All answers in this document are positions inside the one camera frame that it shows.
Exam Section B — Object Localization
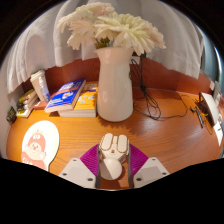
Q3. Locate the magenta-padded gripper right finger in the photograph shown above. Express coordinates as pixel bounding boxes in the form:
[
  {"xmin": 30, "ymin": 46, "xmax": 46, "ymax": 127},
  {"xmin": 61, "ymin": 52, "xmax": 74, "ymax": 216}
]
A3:
[{"xmin": 127, "ymin": 143, "xmax": 170, "ymax": 189}]

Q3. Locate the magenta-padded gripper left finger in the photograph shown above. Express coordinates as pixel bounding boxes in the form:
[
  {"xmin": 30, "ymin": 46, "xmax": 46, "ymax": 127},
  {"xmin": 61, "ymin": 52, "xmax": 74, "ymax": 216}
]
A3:
[{"xmin": 58, "ymin": 143, "xmax": 103, "ymax": 190}]

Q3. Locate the white computer mouse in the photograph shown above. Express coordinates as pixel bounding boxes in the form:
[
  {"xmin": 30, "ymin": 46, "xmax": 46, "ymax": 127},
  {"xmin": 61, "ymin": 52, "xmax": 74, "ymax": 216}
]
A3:
[{"xmin": 98, "ymin": 132, "xmax": 130, "ymax": 181}]

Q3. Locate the white pink cartoon mouse pad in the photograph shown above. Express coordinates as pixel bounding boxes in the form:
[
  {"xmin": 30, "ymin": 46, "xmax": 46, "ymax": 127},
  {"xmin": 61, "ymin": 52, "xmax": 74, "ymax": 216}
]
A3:
[{"xmin": 20, "ymin": 120, "xmax": 60, "ymax": 172}]

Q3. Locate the orange cover book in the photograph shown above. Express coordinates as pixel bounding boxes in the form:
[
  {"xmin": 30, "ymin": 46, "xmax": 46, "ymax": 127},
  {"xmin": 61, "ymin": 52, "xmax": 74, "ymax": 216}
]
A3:
[{"xmin": 58, "ymin": 83, "xmax": 99, "ymax": 118}]

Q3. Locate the reddish brown book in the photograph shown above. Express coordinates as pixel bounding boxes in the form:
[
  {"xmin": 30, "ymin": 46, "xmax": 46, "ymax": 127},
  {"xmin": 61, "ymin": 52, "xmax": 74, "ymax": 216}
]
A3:
[{"xmin": 33, "ymin": 99, "xmax": 49, "ymax": 110}]

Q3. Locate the white rectangular card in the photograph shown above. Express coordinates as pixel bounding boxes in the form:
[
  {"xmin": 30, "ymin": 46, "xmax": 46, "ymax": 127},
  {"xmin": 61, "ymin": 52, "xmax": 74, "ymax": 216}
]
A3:
[{"xmin": 213, "ymin": 119, "xmax": 224, "ymax": 148}]

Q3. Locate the black yellow spine book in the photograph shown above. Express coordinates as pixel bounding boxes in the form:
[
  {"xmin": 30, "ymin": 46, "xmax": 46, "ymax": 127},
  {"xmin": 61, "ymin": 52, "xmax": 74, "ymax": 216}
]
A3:
[{"xmin": 16, "ymin": 101, "xmax": 38, "ymax": 113}]

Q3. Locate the dark green mug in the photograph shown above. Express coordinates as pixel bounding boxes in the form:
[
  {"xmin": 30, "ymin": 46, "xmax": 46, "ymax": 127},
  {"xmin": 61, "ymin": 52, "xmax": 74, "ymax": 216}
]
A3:
[{"xmin": 5, "ymin": 105, "xmax": 18, "ymax": 125}]

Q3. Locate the white flat device on stand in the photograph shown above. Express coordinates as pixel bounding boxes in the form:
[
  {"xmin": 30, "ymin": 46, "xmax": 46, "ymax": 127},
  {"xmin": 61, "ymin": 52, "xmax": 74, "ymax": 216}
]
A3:
[{"xmin": 198, "ymin": 92, "xmax": 221, "ymax": 128}]

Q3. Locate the yellow black cover book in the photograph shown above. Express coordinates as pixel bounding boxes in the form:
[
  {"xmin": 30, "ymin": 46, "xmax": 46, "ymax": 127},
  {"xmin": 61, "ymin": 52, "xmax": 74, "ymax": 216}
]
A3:
[{"xmin": 18, "ymin": 88, "xmax": 36, "ymax": 102}]

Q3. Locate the white ceramic jug vase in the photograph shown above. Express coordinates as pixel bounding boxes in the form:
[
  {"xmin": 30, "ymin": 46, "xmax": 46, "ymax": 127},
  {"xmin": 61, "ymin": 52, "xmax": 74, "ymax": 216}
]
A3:
[{"xmin": 94, "ymin": 46, "xmax": 135, "ymax": 123}]

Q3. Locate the cream tumbler with lid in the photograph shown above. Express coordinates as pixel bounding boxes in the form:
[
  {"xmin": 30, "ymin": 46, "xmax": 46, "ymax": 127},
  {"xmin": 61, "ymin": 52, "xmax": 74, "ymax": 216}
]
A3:
[{"xmin": 29, "ymin": 69, "xmax": 48, "ymax": 101}]

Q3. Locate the white curtain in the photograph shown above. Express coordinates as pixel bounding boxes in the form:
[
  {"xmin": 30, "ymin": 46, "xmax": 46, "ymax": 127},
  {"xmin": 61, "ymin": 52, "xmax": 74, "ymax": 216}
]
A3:
[{"xmin": 6, "ymin": 0, "xmax": 205, "ymax": 94}]

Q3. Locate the black cable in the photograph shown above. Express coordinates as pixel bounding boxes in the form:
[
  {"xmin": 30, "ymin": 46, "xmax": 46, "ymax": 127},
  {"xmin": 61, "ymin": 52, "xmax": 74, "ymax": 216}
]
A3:
[{"xmin": 129, "ymin": 56, "xmax": 201, "ymax": 121}]

